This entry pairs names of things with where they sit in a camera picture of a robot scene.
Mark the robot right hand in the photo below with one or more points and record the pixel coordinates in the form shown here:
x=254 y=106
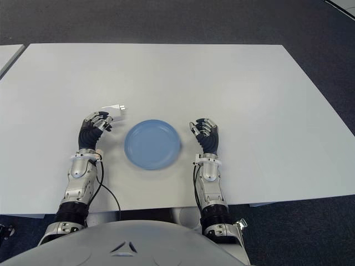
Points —
x=210 y=138

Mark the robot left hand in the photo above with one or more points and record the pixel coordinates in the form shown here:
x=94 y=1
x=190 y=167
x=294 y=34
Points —
x=90 y=134

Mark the white charger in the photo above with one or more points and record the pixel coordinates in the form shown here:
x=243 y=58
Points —
x=117 y=112

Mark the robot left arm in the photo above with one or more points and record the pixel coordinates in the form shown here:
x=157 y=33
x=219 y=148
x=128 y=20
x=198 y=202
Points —
x=79 y=177

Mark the metal clip on arm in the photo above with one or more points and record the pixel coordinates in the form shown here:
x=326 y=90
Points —
x=242 y=223

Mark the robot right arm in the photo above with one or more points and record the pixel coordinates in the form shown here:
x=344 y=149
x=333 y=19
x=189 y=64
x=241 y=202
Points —
x=210 y=183

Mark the blue plate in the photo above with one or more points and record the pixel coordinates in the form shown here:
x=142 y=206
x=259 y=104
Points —
x=152 y=144

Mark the white neighbouring table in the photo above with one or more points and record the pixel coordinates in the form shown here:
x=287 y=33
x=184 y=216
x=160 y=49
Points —
x=8 y=55

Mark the grey robot torso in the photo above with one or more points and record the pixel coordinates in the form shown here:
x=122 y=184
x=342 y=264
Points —
x=124 y=243

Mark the black object on carpet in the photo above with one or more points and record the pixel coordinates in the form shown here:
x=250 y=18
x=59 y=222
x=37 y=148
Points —
x=6 y=231

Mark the white pedestal under table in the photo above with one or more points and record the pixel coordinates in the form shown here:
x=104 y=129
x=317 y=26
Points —
x=184 y=217

